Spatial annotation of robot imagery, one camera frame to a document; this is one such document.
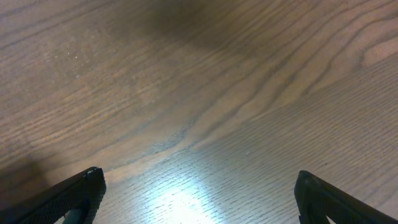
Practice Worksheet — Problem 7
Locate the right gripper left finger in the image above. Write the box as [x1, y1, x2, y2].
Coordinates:
[1, 167, 106, 224]

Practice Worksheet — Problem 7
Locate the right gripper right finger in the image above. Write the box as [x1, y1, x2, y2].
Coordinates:
[294, 170, 397, 224]

